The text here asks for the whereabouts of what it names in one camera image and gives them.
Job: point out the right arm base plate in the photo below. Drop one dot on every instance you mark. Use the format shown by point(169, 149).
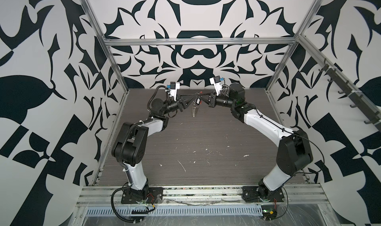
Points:
point(260, 194)

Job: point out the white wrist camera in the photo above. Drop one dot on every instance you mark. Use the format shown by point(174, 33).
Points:
point(216, 82)
point(173, 88)

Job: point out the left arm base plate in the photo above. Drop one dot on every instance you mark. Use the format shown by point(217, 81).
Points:
point(149, 195)

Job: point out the black wall hook rack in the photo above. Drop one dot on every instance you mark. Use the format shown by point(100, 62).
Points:
point(358, 98)

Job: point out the white slotted cable duct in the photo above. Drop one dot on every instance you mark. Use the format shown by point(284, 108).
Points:
point(183, 210)

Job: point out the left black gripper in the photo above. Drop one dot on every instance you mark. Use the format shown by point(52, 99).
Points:
point(180, 102)

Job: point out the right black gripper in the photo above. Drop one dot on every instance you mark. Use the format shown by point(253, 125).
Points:
point(213, 101)

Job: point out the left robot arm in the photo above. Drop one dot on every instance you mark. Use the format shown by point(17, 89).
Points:
point(131, 142)

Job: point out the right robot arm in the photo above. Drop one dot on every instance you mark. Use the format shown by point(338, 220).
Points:
point(294, 147)

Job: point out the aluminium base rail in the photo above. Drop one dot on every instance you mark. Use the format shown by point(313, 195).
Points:
point(206, 194)

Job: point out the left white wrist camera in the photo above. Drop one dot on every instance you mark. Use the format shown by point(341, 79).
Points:
point(173, 88)

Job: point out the aluminium frame crossbar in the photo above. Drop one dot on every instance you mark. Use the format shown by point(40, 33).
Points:
point(198, 41)

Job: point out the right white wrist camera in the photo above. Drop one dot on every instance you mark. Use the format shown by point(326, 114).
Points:
point(216, 82)

